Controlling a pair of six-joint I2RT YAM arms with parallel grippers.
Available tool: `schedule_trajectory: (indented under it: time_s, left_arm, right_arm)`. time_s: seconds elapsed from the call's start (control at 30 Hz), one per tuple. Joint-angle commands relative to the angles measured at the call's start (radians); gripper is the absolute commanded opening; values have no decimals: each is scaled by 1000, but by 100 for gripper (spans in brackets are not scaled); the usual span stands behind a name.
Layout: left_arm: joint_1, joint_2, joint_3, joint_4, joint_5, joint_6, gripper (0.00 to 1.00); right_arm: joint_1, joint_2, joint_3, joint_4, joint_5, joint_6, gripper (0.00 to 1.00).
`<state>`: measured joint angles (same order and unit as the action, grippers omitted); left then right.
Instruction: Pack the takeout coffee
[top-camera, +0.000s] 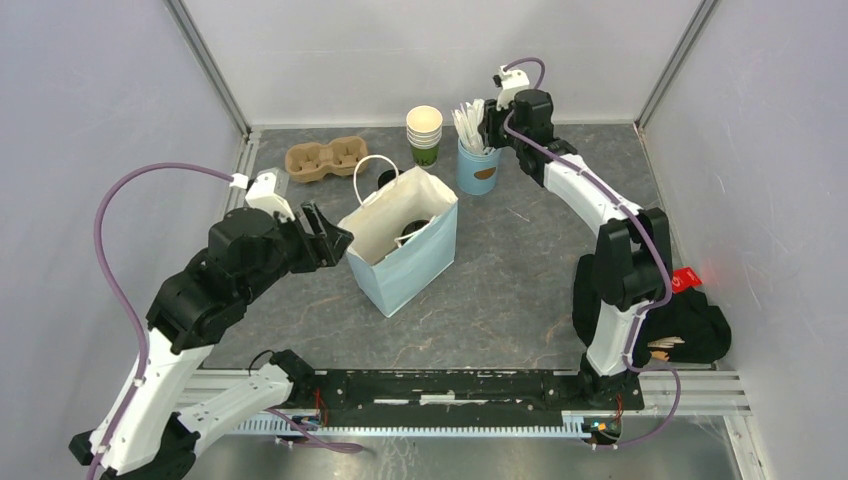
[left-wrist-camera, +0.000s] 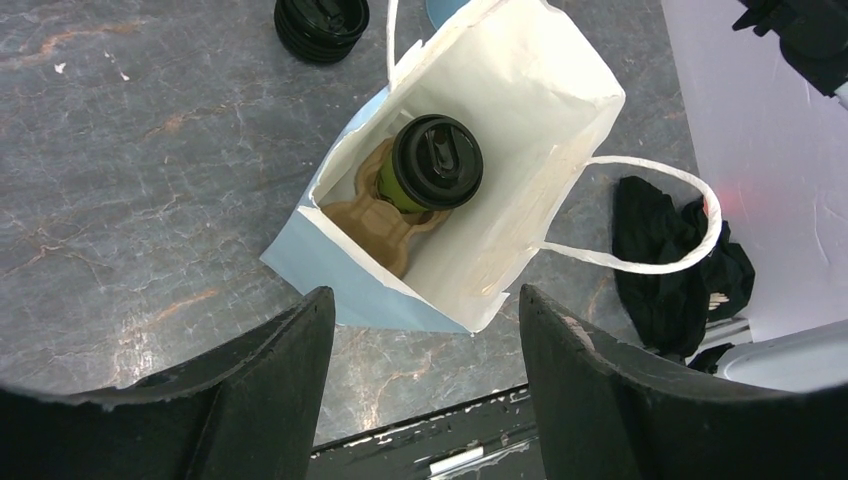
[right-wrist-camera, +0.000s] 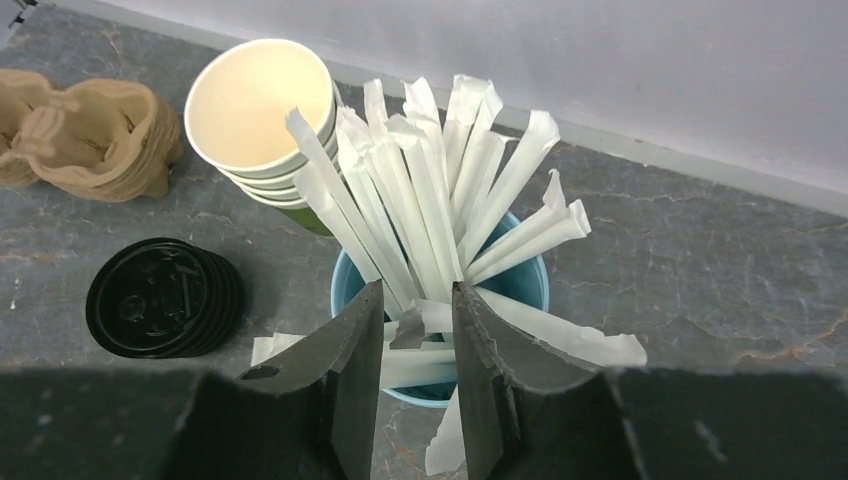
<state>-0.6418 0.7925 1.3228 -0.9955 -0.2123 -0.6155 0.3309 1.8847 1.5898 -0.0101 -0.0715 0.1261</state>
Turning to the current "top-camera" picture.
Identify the stack of black lids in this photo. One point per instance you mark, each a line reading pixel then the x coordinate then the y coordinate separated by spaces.
pixel 387 176

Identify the black cloth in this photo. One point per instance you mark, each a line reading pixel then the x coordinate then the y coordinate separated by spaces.
pixel 686 330

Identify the stack of paper cups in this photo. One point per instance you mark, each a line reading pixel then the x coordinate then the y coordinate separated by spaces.
pixel 424 132

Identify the white and blue paper bag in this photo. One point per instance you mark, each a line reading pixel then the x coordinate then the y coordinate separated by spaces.
pixel 388 272

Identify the blue straw holder can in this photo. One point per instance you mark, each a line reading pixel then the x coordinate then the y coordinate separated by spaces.
pixel 476 174

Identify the black cup lid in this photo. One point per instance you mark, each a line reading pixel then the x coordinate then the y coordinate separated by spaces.
pixel 411 229

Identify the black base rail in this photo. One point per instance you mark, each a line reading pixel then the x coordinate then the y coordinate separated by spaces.
pixel 454 398

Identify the red emergency button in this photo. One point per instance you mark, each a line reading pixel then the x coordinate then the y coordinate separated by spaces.
pixel 683 279

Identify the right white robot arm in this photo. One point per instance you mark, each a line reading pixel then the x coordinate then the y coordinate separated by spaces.
pixel 632 265

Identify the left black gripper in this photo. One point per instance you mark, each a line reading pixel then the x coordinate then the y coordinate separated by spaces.
pixel 324 248

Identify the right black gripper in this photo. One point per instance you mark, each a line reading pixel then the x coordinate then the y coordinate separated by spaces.
pixel 487 127

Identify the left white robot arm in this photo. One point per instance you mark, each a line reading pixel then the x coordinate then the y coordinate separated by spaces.
pixel 146 435

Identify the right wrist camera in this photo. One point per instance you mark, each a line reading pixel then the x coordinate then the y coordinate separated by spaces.
pixel 510 82

